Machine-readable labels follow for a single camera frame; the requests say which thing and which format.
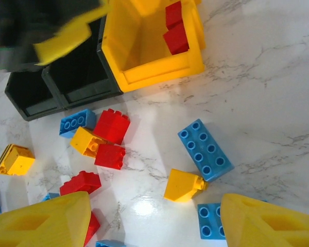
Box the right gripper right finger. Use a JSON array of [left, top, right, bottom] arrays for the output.
[[220, 193, 309, 247]]

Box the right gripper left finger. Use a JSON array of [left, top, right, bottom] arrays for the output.
[[0, 190, 93, 247]]

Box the red lego brick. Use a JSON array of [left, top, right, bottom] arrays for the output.
[[94, 143, 126, 170], [92, 108, 131, 146], [59, 170, 102, 198], [165, 1, 184, 30], [83, 208, 101, 247], [162, 22, 190, 56]]

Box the small blue lego brick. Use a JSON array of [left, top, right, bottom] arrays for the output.
[[42, 192, 60, 202], [95, 239, 127, 247]]

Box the yellow sloped lego brick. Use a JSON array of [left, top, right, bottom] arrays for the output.
[[163, 168, 209, 203]]

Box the yellow black-striped lego brick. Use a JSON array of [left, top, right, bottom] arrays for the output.
[[0, 144, 36, 177]]

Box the long blue lego brick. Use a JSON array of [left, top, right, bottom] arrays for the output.
[[177, 118, 235, 183]]

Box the blue six-stud lego brick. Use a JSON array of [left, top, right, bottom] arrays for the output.
[[59, 108, 97, 139]]

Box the black plastic bin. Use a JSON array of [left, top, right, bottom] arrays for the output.
[[4, 65, 67, 121], [41, 17, 124, 110]]

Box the yellow plastic bin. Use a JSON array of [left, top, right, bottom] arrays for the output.
[[100, 0, 206, 93]]

